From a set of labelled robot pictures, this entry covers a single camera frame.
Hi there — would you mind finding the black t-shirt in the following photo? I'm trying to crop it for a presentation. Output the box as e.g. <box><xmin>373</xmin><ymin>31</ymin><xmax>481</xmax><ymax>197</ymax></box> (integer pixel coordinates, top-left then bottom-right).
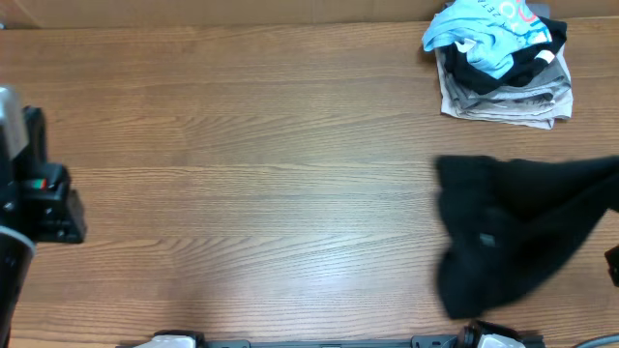
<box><xmin>434</xmin><ymin>156</ymin><xmax>618</xmax><ymax>319</ymax></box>

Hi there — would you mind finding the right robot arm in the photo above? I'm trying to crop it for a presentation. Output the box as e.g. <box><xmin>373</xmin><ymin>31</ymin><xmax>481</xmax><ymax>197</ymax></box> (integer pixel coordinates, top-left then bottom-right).
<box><xmin>449</xmin><ymin>246</ymin><xmax>618</xmax><ymax>348</ymax></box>

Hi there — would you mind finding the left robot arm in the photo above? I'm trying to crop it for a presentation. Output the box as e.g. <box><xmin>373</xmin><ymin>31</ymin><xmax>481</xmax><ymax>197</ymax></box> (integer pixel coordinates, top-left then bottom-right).
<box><xmin>1</xmin><ymin>106</ymin><xmax>87</xmax><ymax>347</ymax></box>

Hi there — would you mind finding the beige folded garment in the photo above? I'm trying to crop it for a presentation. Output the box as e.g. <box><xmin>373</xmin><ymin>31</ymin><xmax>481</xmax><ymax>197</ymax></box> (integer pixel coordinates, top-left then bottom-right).
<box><xmin>435</xmin><ymin>48</ymin><xmax>574</xmax><ymax>130</ymax></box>

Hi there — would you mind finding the grey folded garment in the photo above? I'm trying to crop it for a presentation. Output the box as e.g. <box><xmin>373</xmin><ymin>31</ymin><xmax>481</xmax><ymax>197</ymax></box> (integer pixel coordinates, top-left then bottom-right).
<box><xmin>443</xmin><ymin>59</ymin><xmax>572</xmax><ymax>112</ymax></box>

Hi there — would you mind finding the black folded garment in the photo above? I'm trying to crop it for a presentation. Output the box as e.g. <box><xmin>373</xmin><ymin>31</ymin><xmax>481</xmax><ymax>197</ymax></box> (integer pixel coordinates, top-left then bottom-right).
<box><xmin>440</xmin><ymin>16</ymin><xmax>568</xmax><ymax>95</ymax></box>

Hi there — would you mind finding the light blue t-shirt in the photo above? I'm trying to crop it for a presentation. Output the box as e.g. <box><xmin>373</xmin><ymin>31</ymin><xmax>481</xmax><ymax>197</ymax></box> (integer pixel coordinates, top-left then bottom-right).
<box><xmin>422</xmin><ymin>0</ymin><xmax>552</xmax><ymax>78</ymax></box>

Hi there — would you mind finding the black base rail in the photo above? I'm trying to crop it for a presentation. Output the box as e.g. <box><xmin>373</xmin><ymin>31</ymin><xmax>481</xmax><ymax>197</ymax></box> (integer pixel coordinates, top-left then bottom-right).
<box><xmin>115</xmin><ymin>329</ymin><xmax>546</xmax><ymax>348</ymax></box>

